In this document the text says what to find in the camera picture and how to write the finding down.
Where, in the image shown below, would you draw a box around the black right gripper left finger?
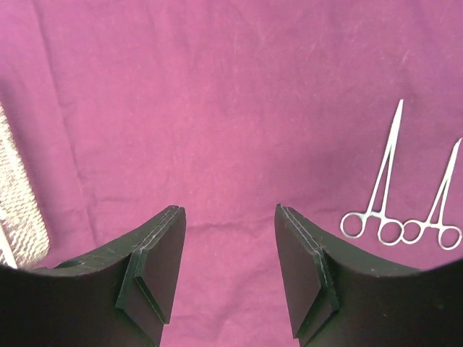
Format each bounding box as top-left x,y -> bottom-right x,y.
1,205 -> 186,346

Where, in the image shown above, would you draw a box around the steel scissors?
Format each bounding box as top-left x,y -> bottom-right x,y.
402,138 -> 462,251

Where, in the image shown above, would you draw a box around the steel forceps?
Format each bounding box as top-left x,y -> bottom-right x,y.
339,98 -> 404,247

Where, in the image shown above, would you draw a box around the purple cloth wrap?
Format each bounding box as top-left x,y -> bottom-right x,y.
1,1 -> 462,346

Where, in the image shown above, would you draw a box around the metal mesh instrument tray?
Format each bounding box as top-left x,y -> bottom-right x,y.
1,109 -> 50,269

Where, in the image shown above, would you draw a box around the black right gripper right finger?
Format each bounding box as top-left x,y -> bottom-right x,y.
274,205 -> 462,346

